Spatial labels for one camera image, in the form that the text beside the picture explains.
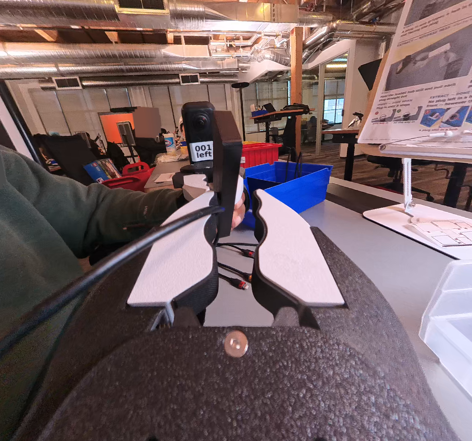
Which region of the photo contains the person's left forearm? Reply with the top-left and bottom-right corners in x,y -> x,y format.
79,183 -> 189,259

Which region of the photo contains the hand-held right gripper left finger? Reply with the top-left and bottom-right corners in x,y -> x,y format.
126,190 -> 220,314

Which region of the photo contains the black divider panel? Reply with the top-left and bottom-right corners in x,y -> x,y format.
246,176 -> 284,195

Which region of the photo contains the printed instruction sheet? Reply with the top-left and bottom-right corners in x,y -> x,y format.
359,0 -> 472,143

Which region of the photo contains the wooden standing desk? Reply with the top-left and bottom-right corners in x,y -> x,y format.
250,107 -> 316,154

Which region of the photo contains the person's left hand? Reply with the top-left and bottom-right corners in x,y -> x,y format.
230,199 -> 248,230

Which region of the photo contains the blue plastic bin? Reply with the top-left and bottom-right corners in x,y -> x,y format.
243,161 -> 333,228

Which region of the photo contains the red handled basket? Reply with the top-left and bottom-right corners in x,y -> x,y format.
101,161 -> 155,193

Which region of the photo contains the blue printed box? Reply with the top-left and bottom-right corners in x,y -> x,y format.
83,158 -> 122,184

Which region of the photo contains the clear plastic bin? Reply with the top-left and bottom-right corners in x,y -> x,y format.
418,260 -> 472,386

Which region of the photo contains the black usb hub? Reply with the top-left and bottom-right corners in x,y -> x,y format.
212,110 -> 244,239

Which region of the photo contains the black floor lamp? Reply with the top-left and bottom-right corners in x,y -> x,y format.
232,83 -> 251,141

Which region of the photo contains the red plastic bin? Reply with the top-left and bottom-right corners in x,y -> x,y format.
241,142 -> 282,169

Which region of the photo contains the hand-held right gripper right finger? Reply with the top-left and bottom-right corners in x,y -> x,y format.
252,189 -> 350,316

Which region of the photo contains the thick black hub cable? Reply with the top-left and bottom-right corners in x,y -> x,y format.
0,205 -> 226,360

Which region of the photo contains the black office chair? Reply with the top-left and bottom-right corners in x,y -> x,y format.
367,155 -> 436,202

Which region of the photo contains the white document stand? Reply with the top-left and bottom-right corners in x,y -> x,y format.
358,0 -> 472,259

